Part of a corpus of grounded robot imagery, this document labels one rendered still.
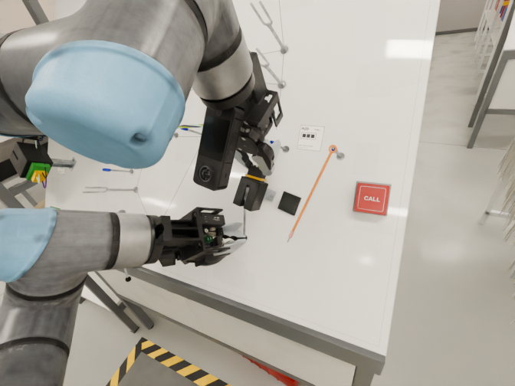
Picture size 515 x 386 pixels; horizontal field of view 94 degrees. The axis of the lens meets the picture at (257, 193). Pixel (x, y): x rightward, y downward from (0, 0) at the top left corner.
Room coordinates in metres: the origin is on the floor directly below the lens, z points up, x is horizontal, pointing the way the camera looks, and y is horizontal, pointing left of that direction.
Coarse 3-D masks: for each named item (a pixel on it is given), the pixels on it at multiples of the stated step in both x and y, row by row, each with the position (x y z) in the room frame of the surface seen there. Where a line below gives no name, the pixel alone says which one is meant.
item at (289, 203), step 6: (282, 198) 0.39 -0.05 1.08; (288, 198) 0.39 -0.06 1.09; (294, 198) 0.38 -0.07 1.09; (300, 198) 0.38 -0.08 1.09; (282, 204) 0.39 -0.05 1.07; (288, 204) 0.38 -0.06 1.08; (294, 204) 0.37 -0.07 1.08; (282, 210) 0.38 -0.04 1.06; (288, 210) 0.37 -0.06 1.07; (294, 210) 0.37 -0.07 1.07
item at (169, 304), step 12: (108, 276) 0.73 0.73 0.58; (120, 276) 0.67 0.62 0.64; (132, 276) 0.61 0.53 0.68; (120, 288) 0.72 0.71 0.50; (132, 288) 0.66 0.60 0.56; (144, 288) 0.60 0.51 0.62; (156, 288) 0.55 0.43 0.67; (144, 300) 0.65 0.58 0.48; (156, 300) 0.59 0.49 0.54; (168, 300) 0.54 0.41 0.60; (180, 300) 0.50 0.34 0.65; (168, 312) 0.58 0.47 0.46; (180, 312) 0.53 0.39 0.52; (192, 324) 0.51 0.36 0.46
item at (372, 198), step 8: (360, 184) 0.32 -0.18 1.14; (368, 184) 0.32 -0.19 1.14; (360, 192) 0.32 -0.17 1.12; (368, 192) 0.31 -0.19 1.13; (376, 192) 0.30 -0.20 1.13; (384, 192) 0.30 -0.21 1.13; (360, 200) 0.31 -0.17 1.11; (368, 200) 0.30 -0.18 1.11; (376, 200) 0.30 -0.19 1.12; (384, 200) 0.29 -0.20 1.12; (360, 208) 0.30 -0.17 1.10; (368, 208) 0.29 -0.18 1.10; (376, 208) 0.29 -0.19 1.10; (384, 208) 0.28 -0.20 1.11
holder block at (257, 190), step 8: (240, 184) 0.38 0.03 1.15; (248, 184) 0.37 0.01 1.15; (256, 184) 0.36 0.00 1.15; (264, 184) 0.37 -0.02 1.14; (240, 192) 0.37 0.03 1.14; (248, 192) 0.36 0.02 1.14; (256, 192) 0.35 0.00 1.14; (264, 192) 0.38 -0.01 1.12; (240, 200) 0.36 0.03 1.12; (248, 200) 0.35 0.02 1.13; (256, 200) 0.35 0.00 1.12; (248, 208) 0.35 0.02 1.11; (256, 208) 0.36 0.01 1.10
